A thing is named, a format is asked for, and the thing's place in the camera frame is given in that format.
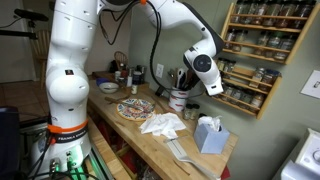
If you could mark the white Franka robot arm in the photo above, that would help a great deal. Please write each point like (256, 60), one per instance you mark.
(68, 83)

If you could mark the dark tall bottle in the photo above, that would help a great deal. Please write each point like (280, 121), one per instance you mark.
(143, 71)

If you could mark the slim white bottle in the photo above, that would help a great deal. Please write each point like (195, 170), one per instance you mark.
(129, 80)

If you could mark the glass spice jar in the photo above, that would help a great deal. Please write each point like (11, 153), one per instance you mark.
(271, 14)
(259, 12)
(187, 112)
(228, 90)
(286, 15)
(275, 45)
(221, 65)
(286, 46)
(268, 78)
(229, 66)
(195, 111)
(258, 75)
(248, 10)
(261, 42)
(240, 40)
(302, 15)
(230, 38)
(238, 9)

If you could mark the small condiment bottle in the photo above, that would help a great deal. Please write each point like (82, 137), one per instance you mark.
(118, 75)

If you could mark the herbes de provence spice jar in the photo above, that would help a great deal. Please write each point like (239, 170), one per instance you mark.
(237, 94)

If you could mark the small wooden spice rack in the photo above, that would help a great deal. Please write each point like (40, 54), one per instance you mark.
(245, 71)

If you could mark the thyme spice jar green label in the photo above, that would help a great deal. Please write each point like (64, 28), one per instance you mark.
(247, 97)

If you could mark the turmeric spice jar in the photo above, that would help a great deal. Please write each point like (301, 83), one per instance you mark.
(257, 100)

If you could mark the large wooden spice rack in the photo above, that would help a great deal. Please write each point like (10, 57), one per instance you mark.
(263, 27)

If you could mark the black phone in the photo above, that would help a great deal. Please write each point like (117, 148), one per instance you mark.
(160, 90)

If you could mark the silver metal utensil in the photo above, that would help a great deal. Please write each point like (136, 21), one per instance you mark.
(171, 75)

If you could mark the white red utensil crock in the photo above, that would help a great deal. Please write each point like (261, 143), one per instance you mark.
(178, 100)

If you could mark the white slotted utensil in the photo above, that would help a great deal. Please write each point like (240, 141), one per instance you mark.
(180, 77)

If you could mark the small white jar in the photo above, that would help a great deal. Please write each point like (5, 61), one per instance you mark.
(134, 89)

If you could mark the dark jar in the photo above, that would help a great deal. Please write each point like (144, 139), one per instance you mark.
(136, 77)

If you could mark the brown wooden spoon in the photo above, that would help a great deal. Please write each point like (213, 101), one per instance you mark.
(190, 77)

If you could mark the crumpled white napkin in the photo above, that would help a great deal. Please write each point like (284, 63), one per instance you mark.
(161, 125)

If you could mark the colourful floral ceramic plate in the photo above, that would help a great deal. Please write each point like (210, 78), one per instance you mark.
(131, 115)

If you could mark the long wooden spoon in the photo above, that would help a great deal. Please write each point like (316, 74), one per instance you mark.
(116, 99)

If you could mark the wicker utensil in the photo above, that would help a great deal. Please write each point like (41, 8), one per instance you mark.
(120, 57)

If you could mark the white bowl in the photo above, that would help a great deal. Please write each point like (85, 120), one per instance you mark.
(108, 87)

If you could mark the white tissue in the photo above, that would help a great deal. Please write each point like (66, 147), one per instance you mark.
(209, 121)

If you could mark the blue bowl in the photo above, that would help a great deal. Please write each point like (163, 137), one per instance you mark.
(101, 81)

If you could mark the wooden tray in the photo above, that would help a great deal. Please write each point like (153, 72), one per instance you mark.
(100, 75)

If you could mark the white plastic spatula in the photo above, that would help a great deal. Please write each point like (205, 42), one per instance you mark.
(180, 151)

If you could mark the blue tissue box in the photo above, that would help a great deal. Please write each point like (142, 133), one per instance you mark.
(210, 141)

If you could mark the wooden bench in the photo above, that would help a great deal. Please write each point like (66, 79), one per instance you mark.
(106, 153)

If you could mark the red object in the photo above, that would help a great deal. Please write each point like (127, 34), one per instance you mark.
(225, 173)

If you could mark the wooden chair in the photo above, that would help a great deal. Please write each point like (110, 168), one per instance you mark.
(40, 50)

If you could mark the white appliance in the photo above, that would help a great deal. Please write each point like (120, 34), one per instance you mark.
(300, 160)

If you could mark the dark blue box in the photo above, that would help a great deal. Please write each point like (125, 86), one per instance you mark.
(8, 140)

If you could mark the white wall outlet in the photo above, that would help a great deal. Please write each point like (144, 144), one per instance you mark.
(160, 70)

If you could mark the white light switch plate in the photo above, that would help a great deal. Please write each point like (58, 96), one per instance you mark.
(311, 85)

